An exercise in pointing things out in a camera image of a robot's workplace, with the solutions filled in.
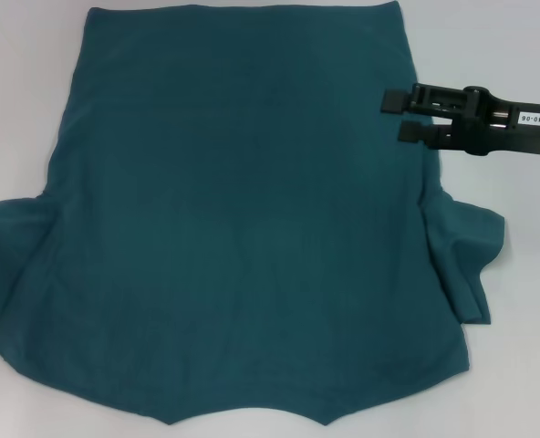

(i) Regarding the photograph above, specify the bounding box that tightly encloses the teal blue shirt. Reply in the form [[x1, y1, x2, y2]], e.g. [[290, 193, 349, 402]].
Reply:
[[0, 0, 507, 414]]

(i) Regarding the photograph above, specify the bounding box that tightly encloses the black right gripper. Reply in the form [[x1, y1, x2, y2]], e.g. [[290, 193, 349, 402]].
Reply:
[[381, 84, 540, 160]]

